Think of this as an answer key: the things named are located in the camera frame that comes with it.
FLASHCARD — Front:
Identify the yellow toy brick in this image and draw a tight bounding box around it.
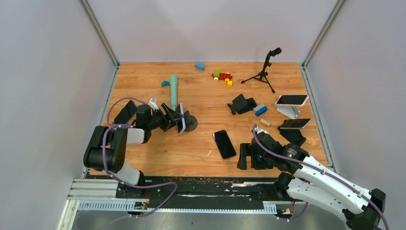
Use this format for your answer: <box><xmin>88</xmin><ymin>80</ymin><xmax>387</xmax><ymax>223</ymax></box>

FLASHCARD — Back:
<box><xmin>226</xmin><ymin>80</ymin><xmax>233</xmax><ymax>88</ymax></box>

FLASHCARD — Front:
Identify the blue and grey eraser block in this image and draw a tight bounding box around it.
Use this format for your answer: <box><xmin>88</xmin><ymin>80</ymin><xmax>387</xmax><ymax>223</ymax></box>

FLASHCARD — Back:
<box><xmin>253</xmin><ymin>103</ymin><xmax>268</xmax><ymax>117</ymax></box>

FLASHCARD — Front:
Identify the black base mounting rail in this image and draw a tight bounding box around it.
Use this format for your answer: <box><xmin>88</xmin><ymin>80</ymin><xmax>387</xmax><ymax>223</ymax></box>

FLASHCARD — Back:
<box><xmin>68</xmin><ymin>175</ymin><xmax>304</xmax><ymax>214</ymax></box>

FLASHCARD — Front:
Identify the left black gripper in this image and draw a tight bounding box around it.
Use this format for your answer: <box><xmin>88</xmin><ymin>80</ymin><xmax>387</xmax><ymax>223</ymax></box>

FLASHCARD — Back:
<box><xmin>147</xmin><ymin>103</ymin><xmax>184</xmax><ymax>132</ymax></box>

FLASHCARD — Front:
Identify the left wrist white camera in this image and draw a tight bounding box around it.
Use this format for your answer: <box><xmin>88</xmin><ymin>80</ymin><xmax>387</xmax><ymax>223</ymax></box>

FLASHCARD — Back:
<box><xmin>147</xmin><ymin>97</ymin><xmax>159</xmax><ymax>111</ymax></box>

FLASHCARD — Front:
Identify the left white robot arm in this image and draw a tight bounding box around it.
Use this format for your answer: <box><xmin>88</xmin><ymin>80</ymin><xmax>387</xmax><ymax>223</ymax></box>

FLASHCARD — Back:
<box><xmin>83</xmin><ymin>100</ymin><xmax>185</xmax><ymax>198</ymax></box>

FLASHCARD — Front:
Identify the white phone stand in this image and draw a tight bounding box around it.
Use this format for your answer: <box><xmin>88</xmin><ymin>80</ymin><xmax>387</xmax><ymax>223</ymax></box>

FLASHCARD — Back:
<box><xmin>276</xmin><ymin>106</ymin><xmax>300</xmax><ymax>119</ymax></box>

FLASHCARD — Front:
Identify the dark teal small block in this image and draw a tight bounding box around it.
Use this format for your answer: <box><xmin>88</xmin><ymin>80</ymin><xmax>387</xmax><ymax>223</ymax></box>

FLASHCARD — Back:
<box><xmin>161</xmin><ymin>80</ymin><xmax>170</xmax><ymax>87</ymax></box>

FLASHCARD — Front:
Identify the phone with lavender case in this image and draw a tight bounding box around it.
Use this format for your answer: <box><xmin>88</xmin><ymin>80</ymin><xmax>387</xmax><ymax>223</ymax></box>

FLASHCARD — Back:
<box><xmin>175</xmin><ymin>102</ymin><xmax>186</xmax><ymax>136</ymax></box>

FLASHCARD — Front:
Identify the phone with pink case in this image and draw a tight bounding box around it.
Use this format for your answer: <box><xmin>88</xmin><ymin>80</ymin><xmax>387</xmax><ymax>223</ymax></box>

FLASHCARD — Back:
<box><xmin>275</xmin><ymin>94</ymin><xmax>309</xmax><ymax>107</ymax></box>

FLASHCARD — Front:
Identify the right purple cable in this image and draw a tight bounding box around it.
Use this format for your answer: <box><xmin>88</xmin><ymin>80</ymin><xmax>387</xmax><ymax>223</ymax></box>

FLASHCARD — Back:
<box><xmin>252</xmin><ymin>124</ymin><xmax>390</xmax><ymax>230</ymax></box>

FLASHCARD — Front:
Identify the teal toy microphone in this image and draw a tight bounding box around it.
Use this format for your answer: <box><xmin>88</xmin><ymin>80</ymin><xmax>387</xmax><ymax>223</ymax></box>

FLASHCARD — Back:
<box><xmin>169</xmin><ymin>74</ymin><xmax>178</xmax><ymax>110</ymax></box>

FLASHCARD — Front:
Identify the round black phone stand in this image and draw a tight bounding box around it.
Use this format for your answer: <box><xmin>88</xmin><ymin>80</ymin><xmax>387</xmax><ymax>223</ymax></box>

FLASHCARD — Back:
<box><xmin>184</xmin><ymin>110</ymin><xmax>198</xmax><ymax>132</ymax></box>

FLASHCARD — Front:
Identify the blue triangular block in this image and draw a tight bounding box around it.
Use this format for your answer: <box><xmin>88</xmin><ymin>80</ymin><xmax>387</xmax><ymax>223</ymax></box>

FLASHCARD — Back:
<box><xmin>195</xmin><ymin>62</ymin><xmax>205</xmax><ymax>71</ymax></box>

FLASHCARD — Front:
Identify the phone with white edge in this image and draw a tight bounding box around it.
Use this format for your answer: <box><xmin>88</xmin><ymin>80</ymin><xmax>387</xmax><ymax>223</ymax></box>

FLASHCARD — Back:
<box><xmin>279</xmin><ymin>118</ymin><xmax>311</xmax><ymax>129</ymax></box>

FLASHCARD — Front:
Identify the black mini tripod stand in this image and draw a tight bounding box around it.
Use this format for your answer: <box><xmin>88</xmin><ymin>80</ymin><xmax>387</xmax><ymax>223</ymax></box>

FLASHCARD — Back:
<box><xmin>241</xmin><ymin>47</ymin><xmax>282</xmax><ymax>93</ymax></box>

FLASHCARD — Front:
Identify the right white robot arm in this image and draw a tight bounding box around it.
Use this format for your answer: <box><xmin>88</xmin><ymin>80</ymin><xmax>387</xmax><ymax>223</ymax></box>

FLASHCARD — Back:
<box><xmin>237</xmin><ymin>129</ymin><xmax>389</xmax><ymax>230</ymax></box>

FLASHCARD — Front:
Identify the small wooden cylinder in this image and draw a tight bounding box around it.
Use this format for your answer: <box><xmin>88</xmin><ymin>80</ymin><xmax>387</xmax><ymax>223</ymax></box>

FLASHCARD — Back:
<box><xmin>259</xmin><ymin>119</ymin><xmax>271</xmax><ymax>127</ymax></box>

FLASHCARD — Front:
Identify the black clamp phone holder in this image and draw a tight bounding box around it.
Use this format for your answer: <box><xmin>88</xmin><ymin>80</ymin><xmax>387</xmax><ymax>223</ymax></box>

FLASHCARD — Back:
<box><xmin>227</xmin><ymin>94</ymin><xmax>257</xmax><ymax>115</ymax></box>

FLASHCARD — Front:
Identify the phone with pink-edged black case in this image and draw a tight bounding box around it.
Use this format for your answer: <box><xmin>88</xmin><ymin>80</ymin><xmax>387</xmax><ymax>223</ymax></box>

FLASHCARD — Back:
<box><xmin>213</xmin><ymin>130</ymin><xmax>237</xmax><ymax>160</ymax></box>

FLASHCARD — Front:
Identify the colourful toy brick car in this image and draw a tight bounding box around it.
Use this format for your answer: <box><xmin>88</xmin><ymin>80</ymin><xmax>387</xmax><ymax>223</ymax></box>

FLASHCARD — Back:
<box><xmin>211</xmin><ymin>70</ymin><xmax>233</xmax><ymax>82</ymax></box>

